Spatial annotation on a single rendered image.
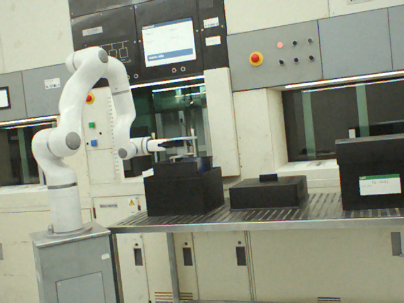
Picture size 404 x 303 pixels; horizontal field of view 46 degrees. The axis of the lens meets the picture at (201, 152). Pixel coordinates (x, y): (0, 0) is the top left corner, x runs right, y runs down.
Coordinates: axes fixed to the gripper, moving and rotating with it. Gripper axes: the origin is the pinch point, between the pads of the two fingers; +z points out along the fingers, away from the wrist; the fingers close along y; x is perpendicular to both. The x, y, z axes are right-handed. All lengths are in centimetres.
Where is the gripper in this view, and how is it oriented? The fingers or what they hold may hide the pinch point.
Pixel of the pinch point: (181, 142)
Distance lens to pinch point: 213.8
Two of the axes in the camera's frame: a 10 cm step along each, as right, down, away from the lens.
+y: -3.6, 0.8, -9.3
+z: 9.3, -0.8, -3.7
